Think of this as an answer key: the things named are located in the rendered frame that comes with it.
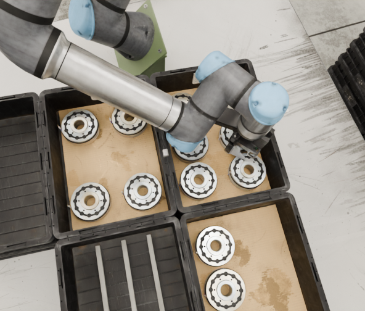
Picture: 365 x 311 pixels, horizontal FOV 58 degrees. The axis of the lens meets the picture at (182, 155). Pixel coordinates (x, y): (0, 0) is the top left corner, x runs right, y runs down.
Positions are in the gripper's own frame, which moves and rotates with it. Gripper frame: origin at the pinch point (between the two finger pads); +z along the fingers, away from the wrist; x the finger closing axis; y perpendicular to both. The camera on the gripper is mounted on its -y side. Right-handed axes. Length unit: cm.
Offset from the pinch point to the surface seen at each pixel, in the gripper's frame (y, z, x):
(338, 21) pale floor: 17, 98, 142
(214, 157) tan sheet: -1.8, 1.7, -5.8
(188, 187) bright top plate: -3.4, -2.3, -18.1
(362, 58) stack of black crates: 30, 44, 82
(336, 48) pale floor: 25, 96, 122
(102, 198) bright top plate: -21.1, -3.8, -33.2
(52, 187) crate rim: -31.2, -11.0, -37.3
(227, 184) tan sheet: 5.5, 1.2, -10.9
